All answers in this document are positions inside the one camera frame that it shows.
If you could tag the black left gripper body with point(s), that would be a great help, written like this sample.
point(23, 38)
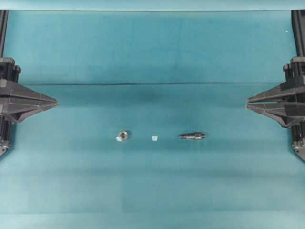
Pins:
point(8, 71)

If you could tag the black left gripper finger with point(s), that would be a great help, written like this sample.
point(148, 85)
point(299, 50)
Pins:
point(12, 89)
point(17, 113)

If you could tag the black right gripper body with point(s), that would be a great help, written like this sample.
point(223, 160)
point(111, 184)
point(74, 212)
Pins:
point(294, 69)

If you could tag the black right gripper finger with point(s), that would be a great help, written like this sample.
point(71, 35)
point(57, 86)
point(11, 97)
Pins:
point(278, 93)
point(287, 114)

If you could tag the dark steel threaded shaft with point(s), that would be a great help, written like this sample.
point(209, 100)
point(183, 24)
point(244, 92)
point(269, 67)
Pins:
point(192, 136)

